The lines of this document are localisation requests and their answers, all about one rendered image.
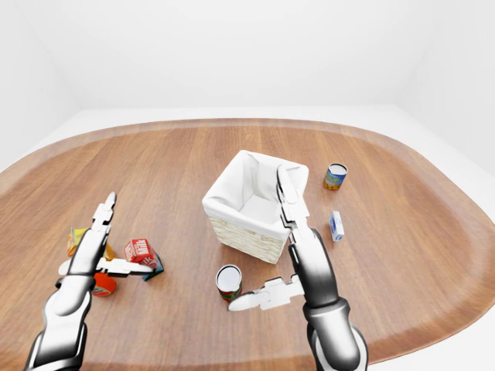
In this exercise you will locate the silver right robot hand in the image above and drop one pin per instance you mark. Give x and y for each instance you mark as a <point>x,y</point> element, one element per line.
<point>313,263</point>

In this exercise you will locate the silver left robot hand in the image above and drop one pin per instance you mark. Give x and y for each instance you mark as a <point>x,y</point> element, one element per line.
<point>87,251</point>

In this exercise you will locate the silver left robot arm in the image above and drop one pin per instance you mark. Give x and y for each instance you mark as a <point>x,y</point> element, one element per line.
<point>62,320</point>

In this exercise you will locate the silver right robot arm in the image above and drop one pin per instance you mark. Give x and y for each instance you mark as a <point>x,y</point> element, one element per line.
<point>336,340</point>

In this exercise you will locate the red milk carton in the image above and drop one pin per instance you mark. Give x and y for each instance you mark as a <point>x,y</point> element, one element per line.
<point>140,252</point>

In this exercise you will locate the woven basket with white liner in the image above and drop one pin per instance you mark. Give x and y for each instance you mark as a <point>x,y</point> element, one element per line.
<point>251,208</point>

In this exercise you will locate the yellow orange juice carton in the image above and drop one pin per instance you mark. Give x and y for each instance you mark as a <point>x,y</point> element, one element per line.
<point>75,239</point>

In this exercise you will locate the orange red tin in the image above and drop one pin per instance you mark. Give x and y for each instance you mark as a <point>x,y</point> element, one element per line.
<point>105,285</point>

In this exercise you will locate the small white blue box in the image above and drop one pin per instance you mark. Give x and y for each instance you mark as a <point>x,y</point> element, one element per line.
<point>336,226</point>

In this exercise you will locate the red green tin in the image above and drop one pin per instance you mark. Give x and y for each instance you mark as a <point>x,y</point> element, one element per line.
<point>229,282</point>

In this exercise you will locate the blue yellow tin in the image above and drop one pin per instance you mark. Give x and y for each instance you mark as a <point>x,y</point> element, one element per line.
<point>335,177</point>

